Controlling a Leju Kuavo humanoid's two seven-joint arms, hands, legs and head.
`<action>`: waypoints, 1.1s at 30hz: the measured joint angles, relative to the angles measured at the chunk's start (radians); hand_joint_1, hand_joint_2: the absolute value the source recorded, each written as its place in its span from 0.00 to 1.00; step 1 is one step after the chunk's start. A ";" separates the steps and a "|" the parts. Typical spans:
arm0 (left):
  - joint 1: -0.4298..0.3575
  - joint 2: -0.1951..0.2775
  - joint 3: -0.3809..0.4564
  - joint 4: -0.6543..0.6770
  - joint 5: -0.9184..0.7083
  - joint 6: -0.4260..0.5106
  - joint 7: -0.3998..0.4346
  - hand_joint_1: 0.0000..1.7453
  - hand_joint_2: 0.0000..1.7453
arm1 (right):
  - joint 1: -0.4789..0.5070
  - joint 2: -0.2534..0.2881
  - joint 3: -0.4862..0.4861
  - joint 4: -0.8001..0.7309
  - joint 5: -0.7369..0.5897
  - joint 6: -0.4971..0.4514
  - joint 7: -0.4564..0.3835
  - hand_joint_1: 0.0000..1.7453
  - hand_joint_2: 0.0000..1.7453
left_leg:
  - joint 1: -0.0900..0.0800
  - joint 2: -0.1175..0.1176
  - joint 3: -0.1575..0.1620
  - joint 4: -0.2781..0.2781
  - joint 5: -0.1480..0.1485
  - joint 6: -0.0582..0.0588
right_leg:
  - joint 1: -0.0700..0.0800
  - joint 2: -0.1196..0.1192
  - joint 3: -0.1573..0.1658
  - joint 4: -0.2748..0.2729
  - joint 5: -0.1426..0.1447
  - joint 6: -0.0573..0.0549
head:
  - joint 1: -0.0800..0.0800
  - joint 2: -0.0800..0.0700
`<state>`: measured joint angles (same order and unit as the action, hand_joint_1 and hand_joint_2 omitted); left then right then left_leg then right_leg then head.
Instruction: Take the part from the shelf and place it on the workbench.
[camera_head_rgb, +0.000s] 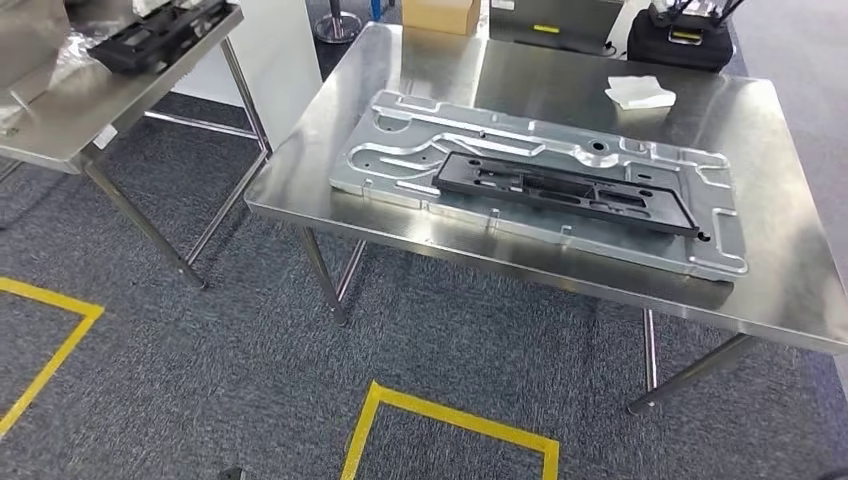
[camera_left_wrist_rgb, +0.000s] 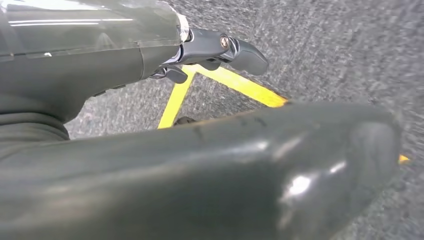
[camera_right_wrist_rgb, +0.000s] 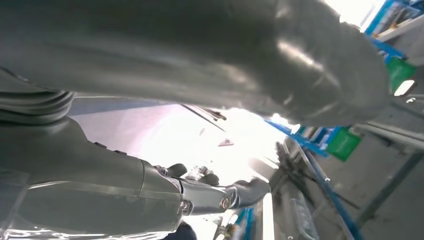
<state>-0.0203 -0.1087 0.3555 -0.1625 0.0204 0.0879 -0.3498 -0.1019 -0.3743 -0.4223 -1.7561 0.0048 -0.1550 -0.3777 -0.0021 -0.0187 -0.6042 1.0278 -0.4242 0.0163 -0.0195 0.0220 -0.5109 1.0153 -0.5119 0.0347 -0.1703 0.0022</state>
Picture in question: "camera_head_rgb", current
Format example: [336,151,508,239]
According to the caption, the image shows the stainless steel table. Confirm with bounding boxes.
[0,0,273,291]

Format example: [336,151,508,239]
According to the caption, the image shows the black plastic frame part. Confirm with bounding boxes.
[431,150,704,239]

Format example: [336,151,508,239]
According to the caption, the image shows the stainless steel workbench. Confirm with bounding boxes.
[243,21,848,417]

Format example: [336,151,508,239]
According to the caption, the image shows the clear plastic film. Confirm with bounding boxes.
[52,31,102,77]

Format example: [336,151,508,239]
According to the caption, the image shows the chrome stanchion base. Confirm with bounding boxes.
[312,0,365,45]

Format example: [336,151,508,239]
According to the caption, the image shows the aluminium fixture plate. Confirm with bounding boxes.
[329,89,750,284]

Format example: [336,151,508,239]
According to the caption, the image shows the brown cardboard box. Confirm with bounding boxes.
[400,0,484,37]

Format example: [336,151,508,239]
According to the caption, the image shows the grey laptop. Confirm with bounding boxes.
[488,0,626,57]

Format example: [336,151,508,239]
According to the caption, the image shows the black plastic frame parts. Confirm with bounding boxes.
[86,0,238,75]

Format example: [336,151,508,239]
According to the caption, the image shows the white folded tissue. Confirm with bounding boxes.
[603,74,679,111]

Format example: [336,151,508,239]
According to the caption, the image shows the black bag with antennas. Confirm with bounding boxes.
[625,0,747,74]

